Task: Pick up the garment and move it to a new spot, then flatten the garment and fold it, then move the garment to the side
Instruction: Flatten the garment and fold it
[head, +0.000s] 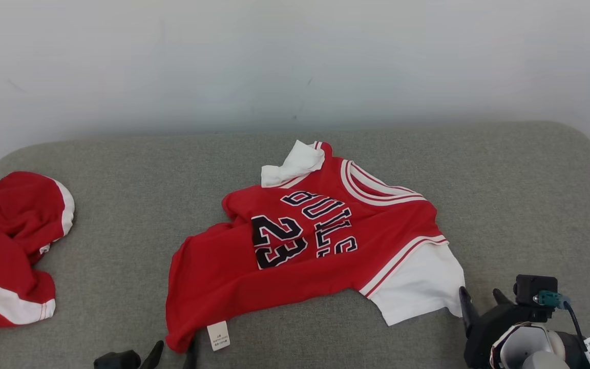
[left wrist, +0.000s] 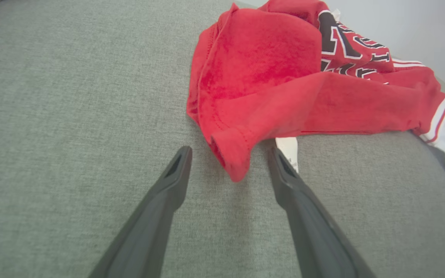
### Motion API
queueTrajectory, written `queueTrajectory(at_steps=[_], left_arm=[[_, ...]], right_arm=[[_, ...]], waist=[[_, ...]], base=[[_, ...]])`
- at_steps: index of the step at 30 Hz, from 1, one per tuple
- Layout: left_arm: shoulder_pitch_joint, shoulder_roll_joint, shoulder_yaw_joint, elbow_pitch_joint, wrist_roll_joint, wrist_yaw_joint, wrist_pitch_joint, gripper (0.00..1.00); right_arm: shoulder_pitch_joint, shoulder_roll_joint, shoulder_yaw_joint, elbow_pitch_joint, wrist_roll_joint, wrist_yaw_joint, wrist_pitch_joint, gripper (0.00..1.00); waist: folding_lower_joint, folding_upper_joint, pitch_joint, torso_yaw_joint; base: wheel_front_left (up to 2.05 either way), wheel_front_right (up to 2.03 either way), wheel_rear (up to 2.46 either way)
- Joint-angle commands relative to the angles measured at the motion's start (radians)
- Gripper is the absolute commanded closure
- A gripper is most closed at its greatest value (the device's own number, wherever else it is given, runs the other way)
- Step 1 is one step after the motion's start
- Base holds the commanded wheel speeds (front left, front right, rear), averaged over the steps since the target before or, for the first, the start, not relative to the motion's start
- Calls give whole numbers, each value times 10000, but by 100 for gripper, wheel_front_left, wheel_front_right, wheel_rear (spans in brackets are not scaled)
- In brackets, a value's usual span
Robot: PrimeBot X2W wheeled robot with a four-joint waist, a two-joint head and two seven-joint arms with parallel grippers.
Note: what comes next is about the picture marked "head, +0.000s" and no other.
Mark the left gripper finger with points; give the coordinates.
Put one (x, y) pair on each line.
(190, 361)
(152, 359)

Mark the red Bulls 23 jersey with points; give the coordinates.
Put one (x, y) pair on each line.
(300, 271)

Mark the teal right camera connector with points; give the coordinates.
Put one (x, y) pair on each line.
(548, 299)

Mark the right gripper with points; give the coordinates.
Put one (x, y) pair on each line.
(489, 330)

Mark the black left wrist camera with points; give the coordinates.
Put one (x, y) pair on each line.
(116, 360)

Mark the red shorts with white band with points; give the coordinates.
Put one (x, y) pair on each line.
(8, 220)

